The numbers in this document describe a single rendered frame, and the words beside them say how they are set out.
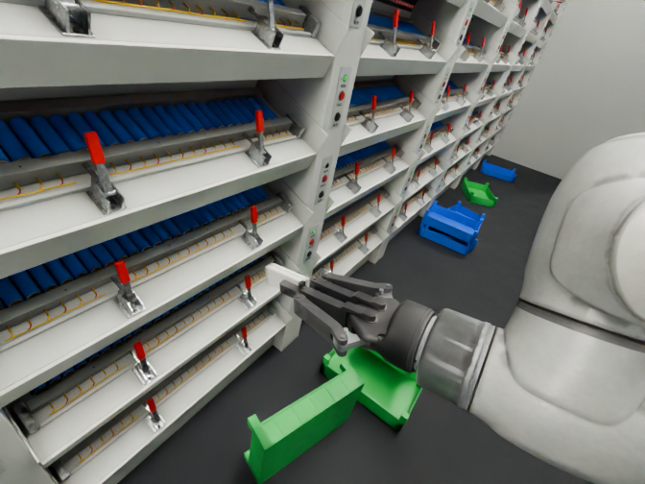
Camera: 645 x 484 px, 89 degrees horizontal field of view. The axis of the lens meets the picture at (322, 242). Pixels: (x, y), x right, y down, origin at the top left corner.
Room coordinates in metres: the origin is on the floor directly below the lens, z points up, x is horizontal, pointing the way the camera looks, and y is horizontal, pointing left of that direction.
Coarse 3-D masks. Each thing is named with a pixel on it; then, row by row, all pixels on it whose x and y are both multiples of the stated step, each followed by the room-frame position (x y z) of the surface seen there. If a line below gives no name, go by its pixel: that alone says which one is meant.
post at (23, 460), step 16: (0, 416) 0.16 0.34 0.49; (0, 432) 0.16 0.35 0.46; (16, 432) 0.17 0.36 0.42; (0, 448) 0.15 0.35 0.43; (16, 448) 0.16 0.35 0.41; (16, 464) 0.15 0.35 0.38; (32, 464) 0.16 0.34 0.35; (0, 480) 0.13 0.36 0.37; (16, 480) 0.14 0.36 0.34; (32, 480) 0.15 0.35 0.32; (48, 480) 0.16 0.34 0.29
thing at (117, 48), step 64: (0, 0) 0.31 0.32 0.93; (64, 0) 0.33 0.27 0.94; (128, 0) 0.43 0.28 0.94; (192, 0) 0.50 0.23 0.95; (256, 0) 0.62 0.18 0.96; (0, 64) 0.27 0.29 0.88; (64, 64) 0.31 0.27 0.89; (128, 64) 0.36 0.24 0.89; (192, 64) 0.43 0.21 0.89; (256, 64) 0.53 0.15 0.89; (320, 64) 0.67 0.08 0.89
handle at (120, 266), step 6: (114, 264) 0.33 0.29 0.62; (120, 264) 0.34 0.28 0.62; (120, 270) 0.33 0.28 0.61; (126, 270) 0.34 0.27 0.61; (120, 276) 0.33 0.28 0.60; (126, 276) 0.34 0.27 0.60; (126, 282) 0.33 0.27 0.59; (126, 288) 0.33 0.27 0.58; (126, 294) 0.33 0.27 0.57; (132, 294) 0.34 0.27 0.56; (132, 300) 0.33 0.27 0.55
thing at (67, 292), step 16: (272, 208) 0.69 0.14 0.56; (208, 224) 0.53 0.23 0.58; (224, 224) 0.55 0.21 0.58; (176, 240) 0.46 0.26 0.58; (192, 240) 0.48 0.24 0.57; (144, 256) 0.40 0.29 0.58; (160, 256) 0.43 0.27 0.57; (96, 272) 0.35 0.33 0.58; (112, 272) 0.36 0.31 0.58; (128, 272) 0.38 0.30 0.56; (64, 288) 0.30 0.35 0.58; (80, 288) 0.31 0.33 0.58; (96, 288) 0.34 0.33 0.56; (16, 304) 0.26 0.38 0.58; (32, 304) 0.27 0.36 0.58; (48, 304) 0.28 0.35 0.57; (80, 304) 0.30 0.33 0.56; (0, 320) 0.24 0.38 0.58; (16, 320) 0.25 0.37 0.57; (48, 320) 0.26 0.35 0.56; (16, 336) 0.23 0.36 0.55
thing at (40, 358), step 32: (288, 192) 0.73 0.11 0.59; (256, 224) 0.62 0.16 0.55; (288, 224) 0.67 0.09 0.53; (224, 256) 0.50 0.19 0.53; (256, 256) 0.57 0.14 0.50; (160, 288) 0.38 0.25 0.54; (192, 288) 0.41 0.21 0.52; (32, 320) 0.26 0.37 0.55; (96, 320) 0.29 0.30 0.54; (128, 320) 0.31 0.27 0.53; (32, 352) 0.23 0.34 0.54; (64, 352) 0.24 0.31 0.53; (0, 384) 0.18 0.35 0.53; (32, 384) 0.20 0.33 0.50
